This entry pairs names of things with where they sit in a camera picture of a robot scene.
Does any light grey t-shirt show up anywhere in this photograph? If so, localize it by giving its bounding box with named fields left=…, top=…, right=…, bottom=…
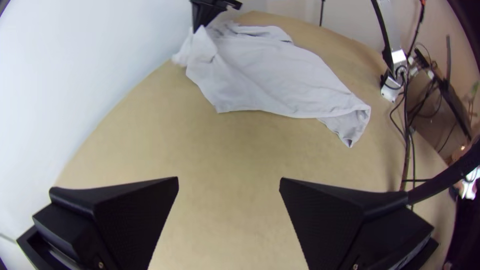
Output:
left=171, top=19, right=372, bottom=148

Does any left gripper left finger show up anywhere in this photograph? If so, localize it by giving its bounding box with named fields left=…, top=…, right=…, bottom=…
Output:
left=16, top=176, right=180, bottom=270

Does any black cable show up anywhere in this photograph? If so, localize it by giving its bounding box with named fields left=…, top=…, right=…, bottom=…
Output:
left=388, top=67, right=418, bottom=190
left=406, top=140, right=480, bottom=206

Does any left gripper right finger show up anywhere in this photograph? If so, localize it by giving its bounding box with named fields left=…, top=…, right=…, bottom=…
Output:
left=279, top=177, right=440, bottom=270

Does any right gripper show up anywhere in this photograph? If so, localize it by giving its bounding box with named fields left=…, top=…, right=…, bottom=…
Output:
left=189, top=0, right=243, bottom=34

